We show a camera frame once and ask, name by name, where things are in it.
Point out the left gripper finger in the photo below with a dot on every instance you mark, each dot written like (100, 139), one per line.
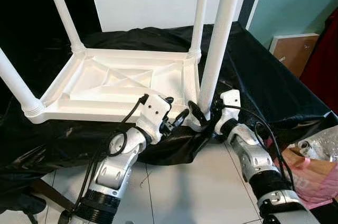
(180, 118)
(168, 99)

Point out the brown cardboard panel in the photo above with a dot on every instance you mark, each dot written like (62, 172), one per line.
(296, 52)

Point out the white plastic children table top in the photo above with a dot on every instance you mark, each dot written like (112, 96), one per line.
(79, 109)

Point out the pink shopping bag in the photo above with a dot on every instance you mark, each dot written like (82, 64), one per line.
(314, 179)

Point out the clear plastic packaging bundle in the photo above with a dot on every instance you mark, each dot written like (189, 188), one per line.
(319, 142)

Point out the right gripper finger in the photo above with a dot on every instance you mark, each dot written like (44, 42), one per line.
(196, 112)

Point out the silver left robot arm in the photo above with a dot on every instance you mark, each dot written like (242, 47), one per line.
(111, 171)

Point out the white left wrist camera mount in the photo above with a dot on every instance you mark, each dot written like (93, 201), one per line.
(153, 113)

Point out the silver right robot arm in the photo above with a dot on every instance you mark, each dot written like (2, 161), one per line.
(259, 166)

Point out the white plastic table leg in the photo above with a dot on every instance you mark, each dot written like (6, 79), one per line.
(222, 28)
(199, 12)
(16, 84)
(63, 12)

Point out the dark red curtain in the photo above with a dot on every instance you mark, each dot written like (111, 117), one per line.
(323, 60)

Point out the black plastic table cover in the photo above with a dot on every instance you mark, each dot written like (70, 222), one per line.
(285, 86)

